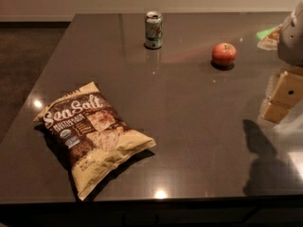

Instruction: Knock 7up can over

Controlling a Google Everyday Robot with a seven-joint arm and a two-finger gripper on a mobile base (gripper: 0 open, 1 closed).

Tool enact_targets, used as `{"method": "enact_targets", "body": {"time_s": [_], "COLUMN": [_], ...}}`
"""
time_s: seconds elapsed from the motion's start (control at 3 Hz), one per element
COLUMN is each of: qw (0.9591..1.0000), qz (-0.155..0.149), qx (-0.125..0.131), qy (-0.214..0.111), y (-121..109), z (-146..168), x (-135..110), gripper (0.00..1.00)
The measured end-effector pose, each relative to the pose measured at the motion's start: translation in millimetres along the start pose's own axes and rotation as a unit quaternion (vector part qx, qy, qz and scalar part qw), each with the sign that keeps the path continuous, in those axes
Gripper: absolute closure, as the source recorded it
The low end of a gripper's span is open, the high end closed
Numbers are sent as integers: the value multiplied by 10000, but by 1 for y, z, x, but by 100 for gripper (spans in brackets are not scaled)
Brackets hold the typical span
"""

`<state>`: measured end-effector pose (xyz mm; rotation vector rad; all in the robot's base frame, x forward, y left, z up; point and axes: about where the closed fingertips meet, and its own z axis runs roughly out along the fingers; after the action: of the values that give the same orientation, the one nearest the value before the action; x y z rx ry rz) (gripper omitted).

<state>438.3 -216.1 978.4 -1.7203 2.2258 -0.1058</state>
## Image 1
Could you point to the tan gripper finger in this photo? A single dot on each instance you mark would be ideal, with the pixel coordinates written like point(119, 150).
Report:
point(289, 90)
point(272, 112)

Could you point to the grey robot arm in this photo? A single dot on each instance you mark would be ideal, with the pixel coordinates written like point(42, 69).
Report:
point(287, 40)

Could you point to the red apple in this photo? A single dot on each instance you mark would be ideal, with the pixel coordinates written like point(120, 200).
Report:
point(224, 54)

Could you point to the sea salt chip bag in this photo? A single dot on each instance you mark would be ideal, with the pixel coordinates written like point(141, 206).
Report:
point(96, 139)

